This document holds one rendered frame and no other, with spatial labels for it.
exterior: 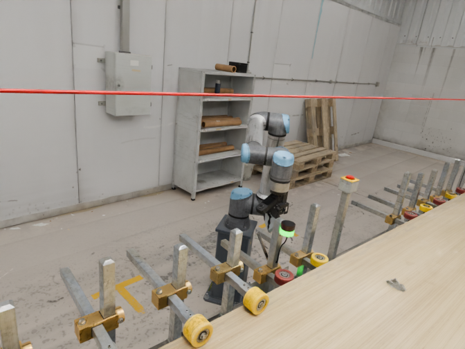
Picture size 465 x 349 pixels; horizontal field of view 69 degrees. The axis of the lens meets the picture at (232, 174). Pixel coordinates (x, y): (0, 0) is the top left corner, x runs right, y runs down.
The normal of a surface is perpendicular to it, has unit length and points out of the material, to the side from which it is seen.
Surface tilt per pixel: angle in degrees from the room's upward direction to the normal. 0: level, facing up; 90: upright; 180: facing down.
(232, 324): 0
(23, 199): 90
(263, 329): 0
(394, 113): 90
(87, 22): 90
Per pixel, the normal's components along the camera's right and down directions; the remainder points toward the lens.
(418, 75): -0.70, 0.16
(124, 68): 0.70, 0.31
